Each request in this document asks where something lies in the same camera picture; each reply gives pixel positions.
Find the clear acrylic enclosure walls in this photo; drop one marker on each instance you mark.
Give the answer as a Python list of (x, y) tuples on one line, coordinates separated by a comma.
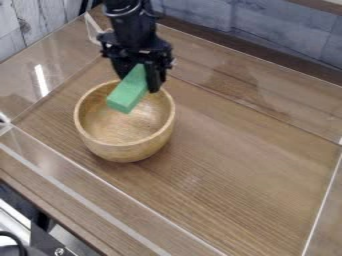
[(246, 183)]

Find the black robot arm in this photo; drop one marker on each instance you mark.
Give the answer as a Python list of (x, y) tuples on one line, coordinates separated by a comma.
[(132, 43)]

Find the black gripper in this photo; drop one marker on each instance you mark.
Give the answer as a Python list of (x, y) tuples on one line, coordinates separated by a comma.
[(134, 44)]

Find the clear acrylic corner bracket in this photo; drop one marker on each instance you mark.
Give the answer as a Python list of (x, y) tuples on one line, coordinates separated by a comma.
[(94, 29)]

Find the black metal table frame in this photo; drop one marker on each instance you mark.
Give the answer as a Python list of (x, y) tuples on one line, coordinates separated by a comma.
[(25, 228)]

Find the green rectangular block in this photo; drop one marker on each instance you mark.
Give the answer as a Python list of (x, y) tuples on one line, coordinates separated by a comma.
[(128, 91)]

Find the wooden bowl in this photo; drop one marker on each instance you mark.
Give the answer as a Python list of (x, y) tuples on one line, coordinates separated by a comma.
[(123, 137)]

